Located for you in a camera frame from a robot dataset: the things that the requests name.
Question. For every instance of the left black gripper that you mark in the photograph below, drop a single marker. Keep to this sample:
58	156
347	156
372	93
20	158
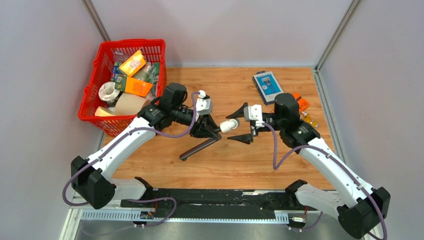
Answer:
207	125

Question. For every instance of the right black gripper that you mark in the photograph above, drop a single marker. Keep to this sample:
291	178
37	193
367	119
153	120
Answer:
246	138

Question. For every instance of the white PVC elbow fitting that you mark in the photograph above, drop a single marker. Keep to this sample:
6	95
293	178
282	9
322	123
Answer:
229	125

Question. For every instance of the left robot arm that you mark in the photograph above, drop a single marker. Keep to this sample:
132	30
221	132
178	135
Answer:
166	116

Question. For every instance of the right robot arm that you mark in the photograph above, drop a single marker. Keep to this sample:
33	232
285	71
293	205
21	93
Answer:
356	204

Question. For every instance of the blue product box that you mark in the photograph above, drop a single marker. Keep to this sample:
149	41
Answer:
267	85

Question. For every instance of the orange product package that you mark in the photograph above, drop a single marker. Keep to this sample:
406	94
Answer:
302	102

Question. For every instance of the green packet in basket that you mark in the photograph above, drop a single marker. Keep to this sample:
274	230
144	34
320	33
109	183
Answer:
153	75

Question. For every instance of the beige tape roll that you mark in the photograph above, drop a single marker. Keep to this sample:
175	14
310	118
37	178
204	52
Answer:
130	104

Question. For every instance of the orange green box in basket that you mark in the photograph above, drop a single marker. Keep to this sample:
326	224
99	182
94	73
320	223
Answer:
131	85

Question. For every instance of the red plastic basket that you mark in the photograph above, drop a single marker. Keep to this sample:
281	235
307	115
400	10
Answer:
153	49

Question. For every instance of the yellow orange box in basket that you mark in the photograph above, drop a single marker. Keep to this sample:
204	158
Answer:
133	64

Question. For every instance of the white tape roll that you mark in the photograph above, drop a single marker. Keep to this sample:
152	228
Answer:
107	91

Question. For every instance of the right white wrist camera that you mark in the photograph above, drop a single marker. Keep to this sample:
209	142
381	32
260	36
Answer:
254	113

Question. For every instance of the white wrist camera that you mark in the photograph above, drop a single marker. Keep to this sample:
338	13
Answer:
204	104
254	113

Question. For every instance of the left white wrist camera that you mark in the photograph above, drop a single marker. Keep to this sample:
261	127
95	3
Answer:
204	104

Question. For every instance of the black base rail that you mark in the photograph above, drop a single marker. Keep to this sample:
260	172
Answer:
218	203

